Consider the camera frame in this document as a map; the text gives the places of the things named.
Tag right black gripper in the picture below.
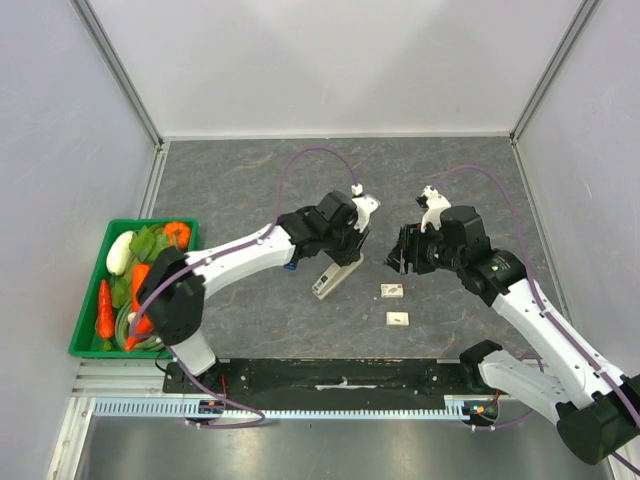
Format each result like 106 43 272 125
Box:
382 221 464 276

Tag beige black stapler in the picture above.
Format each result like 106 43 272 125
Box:
311 254 364 300

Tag staple box with red mark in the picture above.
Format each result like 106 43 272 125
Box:
380 283 404 298

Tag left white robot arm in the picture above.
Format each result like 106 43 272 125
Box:
137 191 380 393

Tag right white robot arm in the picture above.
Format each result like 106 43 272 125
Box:
386 206 639 465

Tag white staple box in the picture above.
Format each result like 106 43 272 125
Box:
386 312 410 326

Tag orange toy pumpkin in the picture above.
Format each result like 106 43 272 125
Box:
162 222 192 251

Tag green toy leafy vegetable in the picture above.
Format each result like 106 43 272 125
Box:
129 224 170 264

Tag orange toy carrot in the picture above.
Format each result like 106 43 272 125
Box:
124 263 155 353

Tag green toy beans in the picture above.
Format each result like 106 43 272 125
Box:
114 301 164 353

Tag white toy eggplant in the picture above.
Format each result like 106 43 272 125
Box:
105 230 135 276

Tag red toy chili pepper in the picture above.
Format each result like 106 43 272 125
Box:
95 279 115 340

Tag green plastic bin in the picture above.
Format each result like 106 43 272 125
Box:
69 217 199 359

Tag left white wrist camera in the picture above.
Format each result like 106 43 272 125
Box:
351 183 380 233

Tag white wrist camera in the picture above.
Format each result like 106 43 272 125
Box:
351 183 380 233
416 185 451 233

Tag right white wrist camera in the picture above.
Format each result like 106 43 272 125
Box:
416 185 451 233

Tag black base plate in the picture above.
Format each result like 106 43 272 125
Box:
162 357 501 411

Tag light blue cable duct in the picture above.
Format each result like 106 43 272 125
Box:
92 395 494 418

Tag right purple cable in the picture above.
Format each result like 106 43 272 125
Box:
432 164 640 476

